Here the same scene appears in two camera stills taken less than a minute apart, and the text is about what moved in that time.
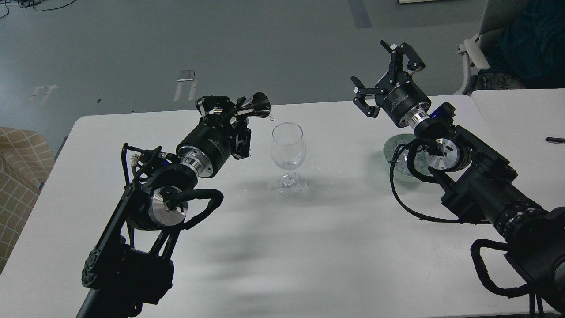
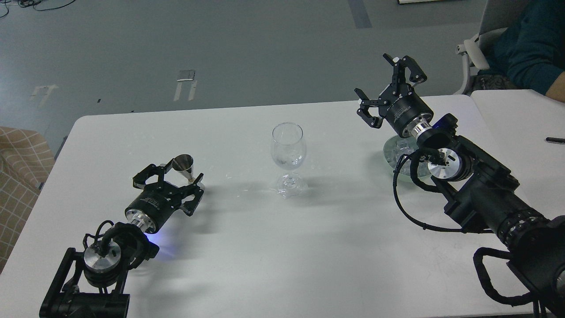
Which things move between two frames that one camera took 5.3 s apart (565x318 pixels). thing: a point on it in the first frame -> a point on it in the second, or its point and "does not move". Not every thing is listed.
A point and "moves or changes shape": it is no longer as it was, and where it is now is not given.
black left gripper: [207, 148] -> [154, 204]
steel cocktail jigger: [259, 104] moves or changes shape
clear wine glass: [288, 149] does not move
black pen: [556, 139] does not move
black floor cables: [26, 3] does not move
